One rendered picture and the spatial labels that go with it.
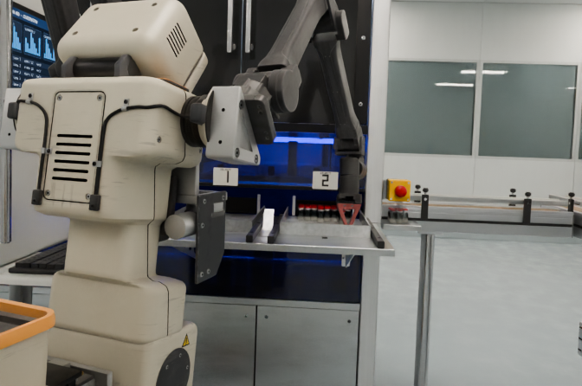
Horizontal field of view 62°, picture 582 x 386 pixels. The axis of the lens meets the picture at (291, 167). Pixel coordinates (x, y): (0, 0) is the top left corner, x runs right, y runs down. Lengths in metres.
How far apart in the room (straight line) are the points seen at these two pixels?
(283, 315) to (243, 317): 0.14
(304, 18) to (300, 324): 1.08
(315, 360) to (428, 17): 5.32
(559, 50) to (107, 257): 6.54
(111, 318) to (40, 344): 0.22
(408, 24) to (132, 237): 5.89
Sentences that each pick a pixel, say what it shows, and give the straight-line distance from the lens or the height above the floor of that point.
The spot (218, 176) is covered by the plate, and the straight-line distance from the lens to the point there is 1.69.
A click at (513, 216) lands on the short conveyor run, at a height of 0.91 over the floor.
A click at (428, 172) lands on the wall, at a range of 6.41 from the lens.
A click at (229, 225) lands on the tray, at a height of 0.90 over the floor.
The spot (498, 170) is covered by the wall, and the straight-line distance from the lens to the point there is 6.65.
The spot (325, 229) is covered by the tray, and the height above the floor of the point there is 0.90.
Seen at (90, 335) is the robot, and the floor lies 0.81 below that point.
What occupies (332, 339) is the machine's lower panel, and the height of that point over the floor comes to 0.47.
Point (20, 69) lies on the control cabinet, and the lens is 1.49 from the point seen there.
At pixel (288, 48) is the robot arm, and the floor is 1.33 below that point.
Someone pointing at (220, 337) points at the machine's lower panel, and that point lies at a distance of 1.82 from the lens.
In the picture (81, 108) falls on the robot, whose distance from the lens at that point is 0.83.
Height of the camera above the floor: 1.14
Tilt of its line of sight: 3 degrees down
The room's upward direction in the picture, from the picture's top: 2 degrees clockwise
